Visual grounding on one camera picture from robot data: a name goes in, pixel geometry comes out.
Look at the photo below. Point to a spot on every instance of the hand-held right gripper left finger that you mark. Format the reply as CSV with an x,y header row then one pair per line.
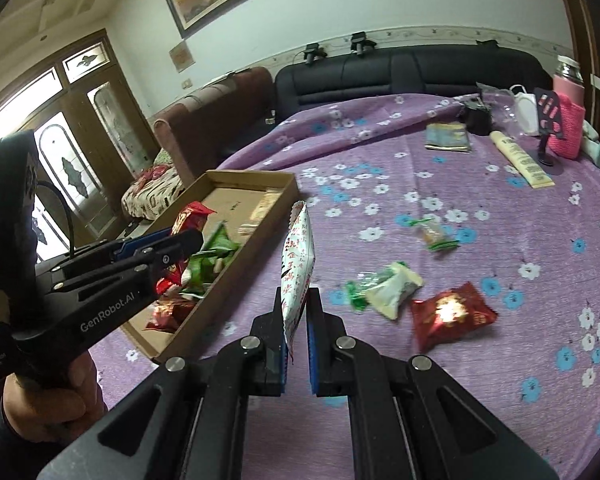
x,y
279,360

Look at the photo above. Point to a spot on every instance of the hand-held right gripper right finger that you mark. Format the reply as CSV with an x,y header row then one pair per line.
x,y
314,360

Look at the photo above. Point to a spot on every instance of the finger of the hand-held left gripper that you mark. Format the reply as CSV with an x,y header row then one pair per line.
x,y
130,272
170,242

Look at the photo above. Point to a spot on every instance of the cardboard box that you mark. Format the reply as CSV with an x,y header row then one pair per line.
x,y
230,205

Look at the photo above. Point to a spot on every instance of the white red-print snack packet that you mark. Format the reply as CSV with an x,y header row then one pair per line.
x,y
297,255

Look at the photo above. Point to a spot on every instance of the person's left hand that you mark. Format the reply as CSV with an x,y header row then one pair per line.
x,y
60,400

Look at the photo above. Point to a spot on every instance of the floral cloth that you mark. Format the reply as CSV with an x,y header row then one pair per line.
x,y
147,192

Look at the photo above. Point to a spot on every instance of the green white snack packet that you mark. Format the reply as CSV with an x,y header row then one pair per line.
x,y
387,290

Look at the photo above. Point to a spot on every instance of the brown armchair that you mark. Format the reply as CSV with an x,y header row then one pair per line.
x,y
210,115

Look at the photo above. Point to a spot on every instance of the wooden glass door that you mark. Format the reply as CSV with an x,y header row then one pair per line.
x,y
80,125

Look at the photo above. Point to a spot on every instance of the red gold-print snack packet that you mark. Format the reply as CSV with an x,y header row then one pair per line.
x,y
450,315

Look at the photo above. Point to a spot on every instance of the small clear snack packet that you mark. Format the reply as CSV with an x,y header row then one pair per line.
x,y
432,232

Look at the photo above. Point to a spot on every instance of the purple flowered bedsheet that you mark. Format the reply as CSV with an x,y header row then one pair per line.
x,y
405,185

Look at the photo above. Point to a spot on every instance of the black device on sofa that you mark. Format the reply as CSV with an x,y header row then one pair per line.
x,y
361,43
313,53

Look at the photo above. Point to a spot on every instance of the green booklet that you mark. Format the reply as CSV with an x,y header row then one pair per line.
x,y
447,137

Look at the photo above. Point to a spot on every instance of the black leather sofa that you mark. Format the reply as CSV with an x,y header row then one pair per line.
x,y
380,75

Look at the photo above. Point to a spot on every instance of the cream tube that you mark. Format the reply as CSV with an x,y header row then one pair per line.
x,y
522,160

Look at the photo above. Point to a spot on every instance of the black box-shaped object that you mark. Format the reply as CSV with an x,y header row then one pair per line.
x,y
476,116

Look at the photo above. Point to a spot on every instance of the white face mask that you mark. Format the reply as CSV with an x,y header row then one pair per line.
x,y
526,107

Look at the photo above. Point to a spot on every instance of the black phone stand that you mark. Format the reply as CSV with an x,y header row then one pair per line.
x,y
549,110

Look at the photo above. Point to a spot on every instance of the bottle in pink knit cover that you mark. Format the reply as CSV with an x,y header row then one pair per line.
x,y
570,120

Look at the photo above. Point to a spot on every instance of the light green cloth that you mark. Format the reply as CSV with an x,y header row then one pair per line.
x,y
594,146

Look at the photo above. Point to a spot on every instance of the small wall paper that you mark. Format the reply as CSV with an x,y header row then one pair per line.
x,y
182,56

